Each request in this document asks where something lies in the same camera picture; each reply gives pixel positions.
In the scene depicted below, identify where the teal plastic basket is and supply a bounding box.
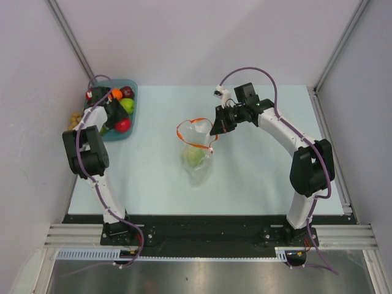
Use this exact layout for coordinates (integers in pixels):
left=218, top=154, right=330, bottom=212
left=85, top=79, right=138, bottom=141

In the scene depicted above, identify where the green cabbage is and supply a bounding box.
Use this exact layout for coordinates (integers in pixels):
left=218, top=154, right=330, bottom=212
left=182, top=146, right=205, bottom=168

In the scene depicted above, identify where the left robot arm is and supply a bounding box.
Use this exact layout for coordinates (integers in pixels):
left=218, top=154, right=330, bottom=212
left=62, top=86, right=135, bottom=246

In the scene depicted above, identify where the yellow grape bunch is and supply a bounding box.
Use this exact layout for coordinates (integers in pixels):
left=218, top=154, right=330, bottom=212
left=67, top=112, right=82, bottom=130

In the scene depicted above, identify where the orange fruit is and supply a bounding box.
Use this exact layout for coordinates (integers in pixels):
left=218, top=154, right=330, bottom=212
left=110, top=89, right=123, bottom=100

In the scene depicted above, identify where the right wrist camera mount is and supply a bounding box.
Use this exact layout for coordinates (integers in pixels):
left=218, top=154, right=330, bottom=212
left=213, top=85, right=232, bottom=108

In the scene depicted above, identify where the aluminium rail frame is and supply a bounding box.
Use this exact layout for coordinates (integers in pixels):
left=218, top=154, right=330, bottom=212
left=44, top=224, right=378, bottom=250

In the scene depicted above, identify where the corner aluminium post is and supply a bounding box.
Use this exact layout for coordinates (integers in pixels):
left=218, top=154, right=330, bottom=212
left=312, top=0, right=372, bottom=95
left=45, top=0, right=94, bottom=79

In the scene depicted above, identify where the left corner aluminium post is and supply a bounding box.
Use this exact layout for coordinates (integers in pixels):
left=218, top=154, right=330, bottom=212
left=45, top=0, right=94, bottom=79

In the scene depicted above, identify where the green apple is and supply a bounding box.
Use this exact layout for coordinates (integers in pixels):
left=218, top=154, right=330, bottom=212
left=119, top=98, right=135, bottom=114

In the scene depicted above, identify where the white cable duct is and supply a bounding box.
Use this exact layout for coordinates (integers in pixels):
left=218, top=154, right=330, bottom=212
left=56, top=248, right=287, bottom=262

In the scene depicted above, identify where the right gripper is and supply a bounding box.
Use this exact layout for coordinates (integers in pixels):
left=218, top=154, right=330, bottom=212
left=210, top=104, right=246, bottom=136

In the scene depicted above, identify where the red apple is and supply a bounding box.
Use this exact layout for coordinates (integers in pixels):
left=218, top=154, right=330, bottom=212
left=115, top=118, right=132, bottom=133

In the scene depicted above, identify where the clear zip top bag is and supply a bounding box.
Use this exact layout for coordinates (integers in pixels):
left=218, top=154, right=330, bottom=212
left=176, top=118, right=219, bottom=186

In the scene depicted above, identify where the dark red plum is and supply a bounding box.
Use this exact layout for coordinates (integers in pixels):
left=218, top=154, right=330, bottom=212
left=120, top=86, right=135, bottom=99

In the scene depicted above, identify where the red bell pepper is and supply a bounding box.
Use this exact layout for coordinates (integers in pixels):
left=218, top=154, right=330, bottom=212
left=85, top=91, right=92, bottom=101

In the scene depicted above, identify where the right corner aluminium post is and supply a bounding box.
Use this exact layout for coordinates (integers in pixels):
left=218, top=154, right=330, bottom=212
left=312, top=0, right=372, bottom=95

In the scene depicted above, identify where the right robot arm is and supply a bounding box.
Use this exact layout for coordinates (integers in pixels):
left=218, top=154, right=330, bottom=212
left=209, top=83, right=334, bottom=246

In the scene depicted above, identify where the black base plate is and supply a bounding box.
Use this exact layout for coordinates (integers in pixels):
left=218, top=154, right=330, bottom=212
left=63, top=214, right=357, bottom=258

